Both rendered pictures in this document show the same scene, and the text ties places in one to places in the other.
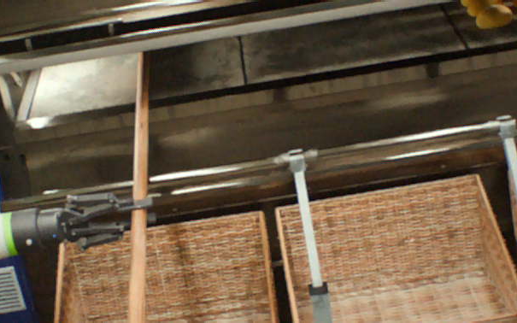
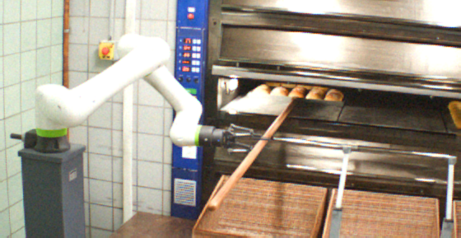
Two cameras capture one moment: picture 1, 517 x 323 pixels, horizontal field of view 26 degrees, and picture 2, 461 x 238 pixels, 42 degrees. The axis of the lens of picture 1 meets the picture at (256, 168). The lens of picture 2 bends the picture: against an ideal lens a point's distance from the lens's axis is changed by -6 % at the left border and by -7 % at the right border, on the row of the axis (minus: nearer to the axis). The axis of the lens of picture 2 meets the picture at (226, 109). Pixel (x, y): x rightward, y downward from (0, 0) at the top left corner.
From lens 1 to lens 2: 0.70 m
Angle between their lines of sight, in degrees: 20
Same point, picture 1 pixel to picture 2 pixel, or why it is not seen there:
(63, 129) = (241, 117)
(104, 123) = (262, 119)
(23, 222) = (206, 129)
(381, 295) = not seen: outside the picture
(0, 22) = (228, 54)
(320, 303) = (337, 216)
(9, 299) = (188, 198)
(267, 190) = (332, 179)
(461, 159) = (431, 189)
